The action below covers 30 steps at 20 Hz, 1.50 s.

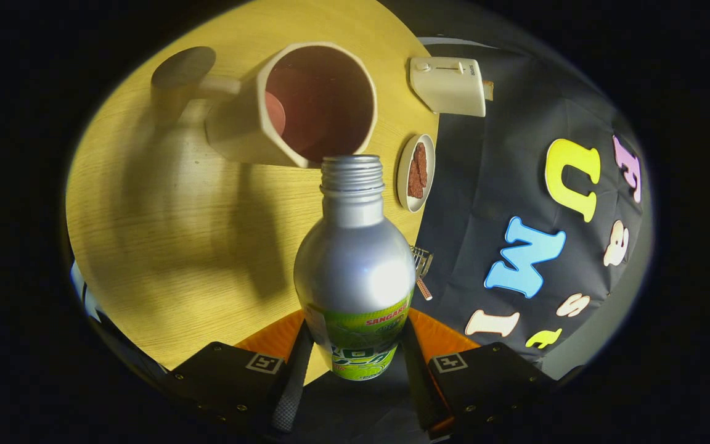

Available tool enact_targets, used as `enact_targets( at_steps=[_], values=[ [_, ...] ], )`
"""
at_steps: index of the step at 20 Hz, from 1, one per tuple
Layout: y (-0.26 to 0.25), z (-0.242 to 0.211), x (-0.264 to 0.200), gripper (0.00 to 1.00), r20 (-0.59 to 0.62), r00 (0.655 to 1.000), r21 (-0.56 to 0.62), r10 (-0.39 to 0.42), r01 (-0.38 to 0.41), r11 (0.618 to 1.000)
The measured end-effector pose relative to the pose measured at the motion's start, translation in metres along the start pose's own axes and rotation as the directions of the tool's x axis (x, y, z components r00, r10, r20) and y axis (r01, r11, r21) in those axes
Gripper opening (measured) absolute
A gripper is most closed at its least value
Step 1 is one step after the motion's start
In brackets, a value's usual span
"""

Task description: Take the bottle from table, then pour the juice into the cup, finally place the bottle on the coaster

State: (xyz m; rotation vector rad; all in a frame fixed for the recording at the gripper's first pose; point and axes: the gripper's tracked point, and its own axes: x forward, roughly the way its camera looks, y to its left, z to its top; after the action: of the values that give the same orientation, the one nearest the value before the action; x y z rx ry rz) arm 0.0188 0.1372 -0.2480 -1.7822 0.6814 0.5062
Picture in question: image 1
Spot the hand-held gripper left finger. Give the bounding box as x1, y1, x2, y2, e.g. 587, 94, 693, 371
158, 310, 316, 435

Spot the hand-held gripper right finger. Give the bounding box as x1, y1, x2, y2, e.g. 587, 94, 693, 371
399, 308, 559, 440

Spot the silver juice bottle green label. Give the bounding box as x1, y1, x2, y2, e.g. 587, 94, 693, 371
293, 154, 417, 381

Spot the beige cup with wooden handle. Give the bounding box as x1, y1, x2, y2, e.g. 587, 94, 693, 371
150, 41, 378, 169

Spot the wooden table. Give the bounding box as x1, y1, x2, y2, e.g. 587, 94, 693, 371
65, 0, 441, 386

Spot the round white plate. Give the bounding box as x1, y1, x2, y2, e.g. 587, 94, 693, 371
396, 134, 436, 213

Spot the black backdrop cloth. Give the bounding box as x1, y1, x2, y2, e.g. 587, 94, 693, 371
392, 37, 655, 368

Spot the white toaster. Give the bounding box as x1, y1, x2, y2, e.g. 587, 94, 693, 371
409, 56, 487, 118

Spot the metal wire holder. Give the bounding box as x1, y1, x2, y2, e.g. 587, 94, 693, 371
410, 245, 435, 278

